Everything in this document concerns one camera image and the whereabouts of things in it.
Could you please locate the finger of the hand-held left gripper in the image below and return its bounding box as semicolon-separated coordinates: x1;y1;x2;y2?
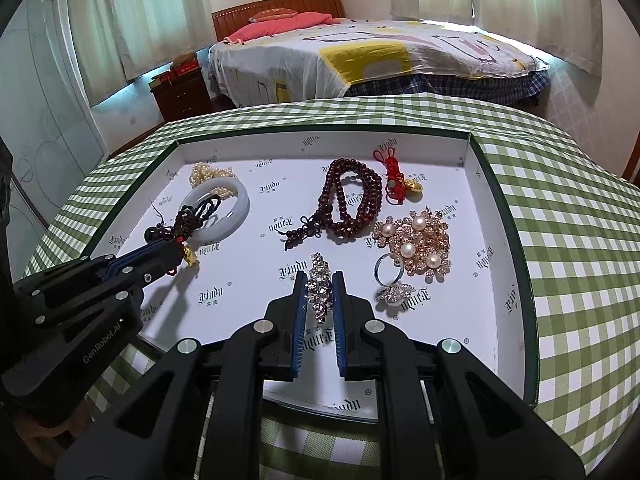
120;249;187;295
102;236;183;273

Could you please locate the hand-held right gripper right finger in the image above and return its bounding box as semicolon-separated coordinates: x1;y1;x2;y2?
332;270;586;480

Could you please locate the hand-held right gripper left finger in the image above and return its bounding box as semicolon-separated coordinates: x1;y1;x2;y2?
52;271;308;480

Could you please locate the crystal brooch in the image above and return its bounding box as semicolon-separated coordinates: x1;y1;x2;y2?
306;252;335;325

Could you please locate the black cord bracelet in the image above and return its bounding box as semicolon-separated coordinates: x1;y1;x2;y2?
144;195;223;246

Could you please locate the silver ring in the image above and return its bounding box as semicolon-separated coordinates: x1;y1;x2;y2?
375;252;417;306

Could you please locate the dark green jewelry tray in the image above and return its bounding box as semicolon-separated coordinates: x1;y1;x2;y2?
80;127;541;423

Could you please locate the white jade bangle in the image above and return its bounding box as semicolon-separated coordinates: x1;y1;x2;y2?
181;178;251;245

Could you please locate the rose gold pearl brooch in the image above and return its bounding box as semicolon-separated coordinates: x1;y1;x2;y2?
372;206;453;281

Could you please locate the dark red bead bracelet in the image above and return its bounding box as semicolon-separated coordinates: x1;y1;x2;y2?
279;157;385;252

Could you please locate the dark wooden nightstand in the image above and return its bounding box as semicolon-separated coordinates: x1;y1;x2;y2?
151;67;213;122

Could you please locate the frosted glass sliding door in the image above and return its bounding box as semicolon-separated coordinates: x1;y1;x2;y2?
0;0;111;281

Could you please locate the white curtain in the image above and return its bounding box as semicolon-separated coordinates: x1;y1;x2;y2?
390;0;603;78
65;0;213;83

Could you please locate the pink pillow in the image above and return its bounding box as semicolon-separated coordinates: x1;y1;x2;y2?
223;11;341;45

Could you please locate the orange pillow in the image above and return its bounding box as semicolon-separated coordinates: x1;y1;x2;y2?
248;7;296;23

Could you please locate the bed with patterned sheet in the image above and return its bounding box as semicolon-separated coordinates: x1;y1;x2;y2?
207;0;551;111

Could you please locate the pearl necklace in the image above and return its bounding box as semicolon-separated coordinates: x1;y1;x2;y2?
189;161;236;188

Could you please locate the wooden door frame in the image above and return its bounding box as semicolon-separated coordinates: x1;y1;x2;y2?
622;135;640;183

